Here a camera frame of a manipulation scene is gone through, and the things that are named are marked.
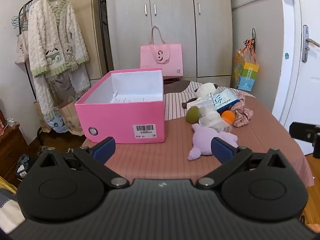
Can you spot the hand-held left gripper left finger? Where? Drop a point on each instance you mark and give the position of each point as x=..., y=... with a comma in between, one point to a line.
x=105, y=149

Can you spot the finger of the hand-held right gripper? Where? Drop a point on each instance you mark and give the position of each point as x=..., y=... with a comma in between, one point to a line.
x=301, y=130

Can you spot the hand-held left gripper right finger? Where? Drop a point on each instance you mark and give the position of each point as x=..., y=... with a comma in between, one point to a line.
x=221, y=150

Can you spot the purple plush toy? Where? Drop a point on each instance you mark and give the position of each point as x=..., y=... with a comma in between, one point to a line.
x=203, y=136

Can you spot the orange ball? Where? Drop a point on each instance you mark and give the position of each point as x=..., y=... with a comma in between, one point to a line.
x=228, y=116

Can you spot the pink shoe box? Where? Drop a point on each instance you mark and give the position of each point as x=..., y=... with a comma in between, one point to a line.
x=125, y=120

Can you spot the green plush ball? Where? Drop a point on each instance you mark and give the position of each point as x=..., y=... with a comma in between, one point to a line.
x=192, y=115

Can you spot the blue white tissue packet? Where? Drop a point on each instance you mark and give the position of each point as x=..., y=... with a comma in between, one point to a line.
x=225, y=100

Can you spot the white brown plush toy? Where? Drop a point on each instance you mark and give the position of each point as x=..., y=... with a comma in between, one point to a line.
x=206, y=90

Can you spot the floral fabric scrunchie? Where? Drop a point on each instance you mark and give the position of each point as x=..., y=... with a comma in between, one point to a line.
x=242, y=112

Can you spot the brown paper bag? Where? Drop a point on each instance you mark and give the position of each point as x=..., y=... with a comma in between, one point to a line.
x=71, y=120
x=41, y=117

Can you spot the small white tissue pack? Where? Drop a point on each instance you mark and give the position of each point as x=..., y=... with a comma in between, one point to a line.
x=202, y=103

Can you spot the printed plastic bag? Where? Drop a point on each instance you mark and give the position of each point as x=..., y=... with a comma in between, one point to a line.
x=56, y=122

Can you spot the white door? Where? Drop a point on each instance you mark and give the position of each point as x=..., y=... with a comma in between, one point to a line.
x=292, y=67

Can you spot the colorful gift bag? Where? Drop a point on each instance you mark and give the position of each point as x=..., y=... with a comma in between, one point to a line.
x=246, y=76

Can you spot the dark bag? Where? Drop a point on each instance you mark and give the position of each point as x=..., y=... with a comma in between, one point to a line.
x=25, y=166

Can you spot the wooden cabinet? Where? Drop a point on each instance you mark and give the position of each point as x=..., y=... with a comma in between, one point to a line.
x=11, y=152

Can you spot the black clothes rack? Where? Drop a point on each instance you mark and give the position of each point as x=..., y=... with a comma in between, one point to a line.
x=30, y=80

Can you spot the pink tote bag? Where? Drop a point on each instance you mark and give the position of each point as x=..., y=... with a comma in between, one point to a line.
x=162, y=60

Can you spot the grey white striped cloth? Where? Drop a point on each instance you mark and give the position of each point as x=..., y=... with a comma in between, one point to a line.
x=8, y=210

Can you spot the cream fleece pajama top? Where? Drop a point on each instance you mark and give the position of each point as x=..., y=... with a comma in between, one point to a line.
x=56, y=37

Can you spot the canvas tote bag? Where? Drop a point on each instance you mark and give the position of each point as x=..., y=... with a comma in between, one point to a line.
x=21, y=47

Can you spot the beige wardrobe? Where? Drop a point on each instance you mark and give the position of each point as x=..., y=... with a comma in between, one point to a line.
x=175, y=25

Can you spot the teal clothes hangers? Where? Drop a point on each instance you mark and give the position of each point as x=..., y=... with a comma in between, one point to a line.
x=20, y=21

